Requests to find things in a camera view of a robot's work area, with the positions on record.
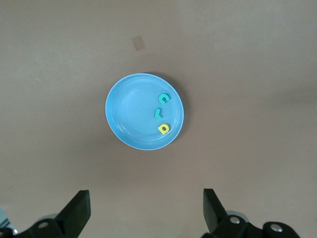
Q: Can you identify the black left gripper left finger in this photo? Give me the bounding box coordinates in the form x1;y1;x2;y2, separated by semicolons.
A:
17;189;91;238

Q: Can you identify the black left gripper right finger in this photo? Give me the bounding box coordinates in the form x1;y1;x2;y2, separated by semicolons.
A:
203;188;302;238

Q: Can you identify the teal foam letter c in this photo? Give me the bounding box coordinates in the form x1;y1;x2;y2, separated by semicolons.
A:
158;93;172;104

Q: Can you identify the blue plate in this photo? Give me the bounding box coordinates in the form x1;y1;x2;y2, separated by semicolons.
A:
106;73;185;151

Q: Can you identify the brown tape patch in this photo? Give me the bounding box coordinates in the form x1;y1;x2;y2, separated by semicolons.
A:
132;35;146;52

